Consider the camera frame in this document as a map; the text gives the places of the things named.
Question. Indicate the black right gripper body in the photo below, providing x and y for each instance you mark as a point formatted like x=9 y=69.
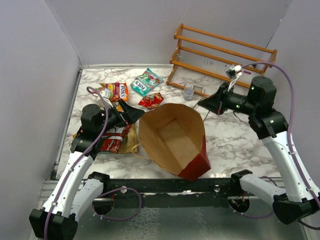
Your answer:
x=238 y=102

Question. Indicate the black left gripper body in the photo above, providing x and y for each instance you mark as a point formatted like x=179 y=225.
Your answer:
x=114 y=118

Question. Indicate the red snack packet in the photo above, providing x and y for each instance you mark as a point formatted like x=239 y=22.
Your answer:
x=114 y=138

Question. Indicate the small red chips packet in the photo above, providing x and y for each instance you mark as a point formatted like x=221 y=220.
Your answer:
x=151 y=101

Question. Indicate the red orange Fox's packet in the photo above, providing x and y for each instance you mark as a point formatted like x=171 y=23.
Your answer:
x=119 y=91

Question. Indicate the gold chips bag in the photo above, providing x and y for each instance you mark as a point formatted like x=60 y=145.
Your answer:
x=130 y=142

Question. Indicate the teal Fox's candy packet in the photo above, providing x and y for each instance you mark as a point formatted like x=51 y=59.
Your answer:
x=146 y=82

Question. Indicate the red paper bag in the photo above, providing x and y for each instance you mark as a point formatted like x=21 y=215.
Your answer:
x=173 y=136

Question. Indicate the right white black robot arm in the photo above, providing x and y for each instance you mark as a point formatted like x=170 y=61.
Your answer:
x=299 y=197

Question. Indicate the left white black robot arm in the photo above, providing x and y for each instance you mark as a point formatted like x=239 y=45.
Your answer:
x=58 y=218

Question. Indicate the open small white box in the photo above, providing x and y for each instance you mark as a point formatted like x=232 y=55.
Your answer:
x=197 y=88

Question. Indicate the small clear plastic cup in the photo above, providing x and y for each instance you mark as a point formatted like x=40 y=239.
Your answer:
x=188 y=93

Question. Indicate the red white staples box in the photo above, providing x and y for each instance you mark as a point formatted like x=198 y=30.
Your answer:
x=179 y=82

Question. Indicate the orange wooden rack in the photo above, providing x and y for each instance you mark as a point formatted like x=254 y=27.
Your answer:
x=201 y=58

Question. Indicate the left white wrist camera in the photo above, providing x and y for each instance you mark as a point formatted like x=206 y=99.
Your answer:
x=106 y=94

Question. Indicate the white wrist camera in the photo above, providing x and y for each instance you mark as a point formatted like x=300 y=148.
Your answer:
x=233 y=72
x=106 y=94

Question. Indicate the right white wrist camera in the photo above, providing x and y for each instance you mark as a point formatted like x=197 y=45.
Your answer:
x=233 y=72

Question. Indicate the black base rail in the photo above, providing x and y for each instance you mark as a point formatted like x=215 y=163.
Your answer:
x=166 y=192

